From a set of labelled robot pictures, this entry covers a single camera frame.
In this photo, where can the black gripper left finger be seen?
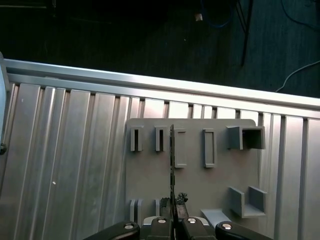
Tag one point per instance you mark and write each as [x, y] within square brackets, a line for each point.
[160, 230]

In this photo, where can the dark RAM stick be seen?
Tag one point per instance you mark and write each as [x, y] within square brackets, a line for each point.
[172, 162]

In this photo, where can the grey plastic parts rack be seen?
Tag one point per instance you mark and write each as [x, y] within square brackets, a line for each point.
[195, 180]

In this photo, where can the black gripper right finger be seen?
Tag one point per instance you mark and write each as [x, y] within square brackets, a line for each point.
[191, 230]

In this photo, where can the small beige plug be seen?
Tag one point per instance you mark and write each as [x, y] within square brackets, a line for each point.
[198, 17]

